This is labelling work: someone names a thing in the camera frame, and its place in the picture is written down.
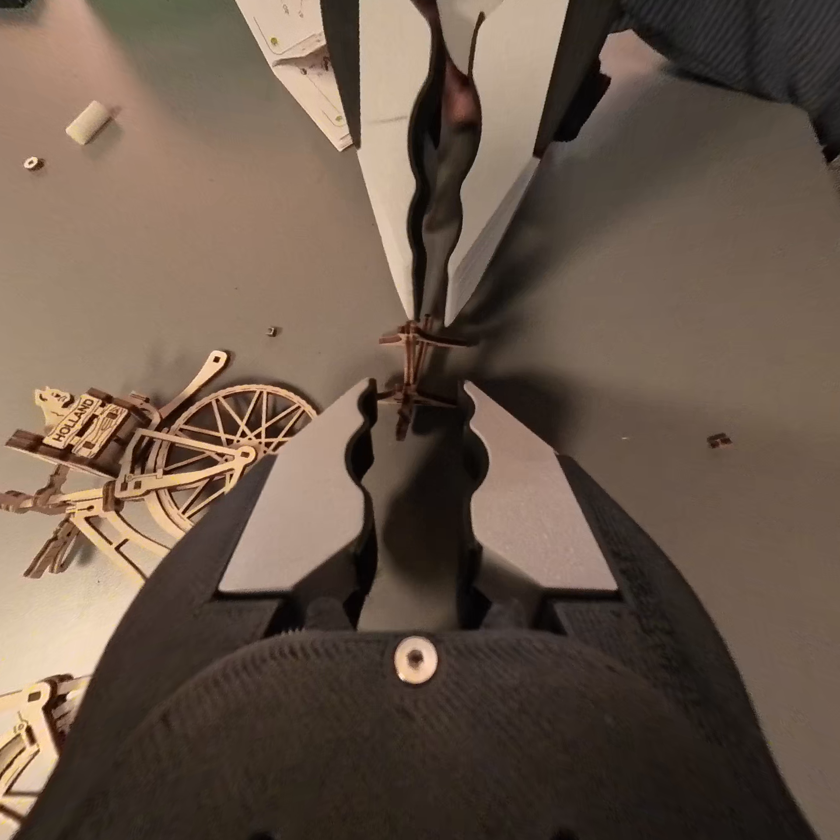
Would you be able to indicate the small brown wood scrap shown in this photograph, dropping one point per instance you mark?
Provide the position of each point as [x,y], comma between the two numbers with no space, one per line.
[720,439]

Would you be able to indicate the pale wooden bicycle model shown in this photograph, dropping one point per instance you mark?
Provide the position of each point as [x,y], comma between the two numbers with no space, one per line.
[244,454]

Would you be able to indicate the person's right forearm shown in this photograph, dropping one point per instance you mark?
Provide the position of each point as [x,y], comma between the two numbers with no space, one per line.
[754,52]

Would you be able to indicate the small brown wooden tower model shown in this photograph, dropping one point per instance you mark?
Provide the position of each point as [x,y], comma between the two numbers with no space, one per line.
[412,358]

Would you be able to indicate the white paper instruction sheet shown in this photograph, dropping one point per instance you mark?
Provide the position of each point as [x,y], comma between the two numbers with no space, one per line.
[295,52]

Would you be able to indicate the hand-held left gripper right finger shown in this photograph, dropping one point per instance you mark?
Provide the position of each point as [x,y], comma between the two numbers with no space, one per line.
[538,518]

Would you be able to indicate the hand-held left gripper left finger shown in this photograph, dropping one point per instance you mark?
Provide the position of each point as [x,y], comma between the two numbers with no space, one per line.
[295,518]

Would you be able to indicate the small white cylinder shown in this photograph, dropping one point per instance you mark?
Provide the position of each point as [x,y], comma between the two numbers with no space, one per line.
[87,121]

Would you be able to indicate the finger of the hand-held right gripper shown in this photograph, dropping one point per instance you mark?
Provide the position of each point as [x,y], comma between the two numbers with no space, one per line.
[387,98]
[518,79]

